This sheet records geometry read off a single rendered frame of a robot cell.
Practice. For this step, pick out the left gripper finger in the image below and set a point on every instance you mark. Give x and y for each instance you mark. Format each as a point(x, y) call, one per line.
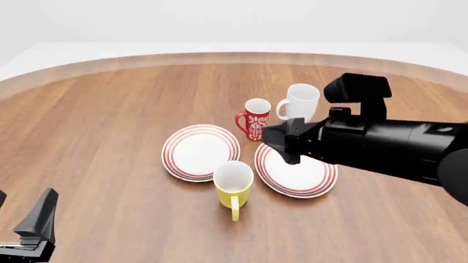
point(38, 219)
point(2, 198)

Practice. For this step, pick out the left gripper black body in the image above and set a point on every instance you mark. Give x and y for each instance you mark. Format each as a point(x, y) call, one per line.
point(25, 252)

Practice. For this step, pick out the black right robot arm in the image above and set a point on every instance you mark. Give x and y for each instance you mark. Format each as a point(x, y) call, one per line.
point(395, 148)

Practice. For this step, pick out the plain white mug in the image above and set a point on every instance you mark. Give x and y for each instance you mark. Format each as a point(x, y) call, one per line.
point(301, 105)

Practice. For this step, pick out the yellow and white mug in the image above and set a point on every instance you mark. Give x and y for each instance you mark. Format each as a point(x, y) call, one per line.
point(229, 195)

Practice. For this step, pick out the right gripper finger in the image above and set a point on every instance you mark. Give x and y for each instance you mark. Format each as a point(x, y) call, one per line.
point(277, 145)
point(277, 130)

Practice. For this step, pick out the red mug with white pattern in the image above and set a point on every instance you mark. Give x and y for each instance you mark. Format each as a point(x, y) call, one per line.
point(256, 124)

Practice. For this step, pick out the black flat plate on stalk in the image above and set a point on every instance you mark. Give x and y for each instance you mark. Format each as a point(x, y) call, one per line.
point(356, 86)

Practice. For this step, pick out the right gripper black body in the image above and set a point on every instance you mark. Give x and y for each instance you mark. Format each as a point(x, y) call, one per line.
point(294, 142)

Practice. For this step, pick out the white plate with red rings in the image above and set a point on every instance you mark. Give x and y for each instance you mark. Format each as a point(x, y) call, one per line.
point(296, 178)
point(199, 157)

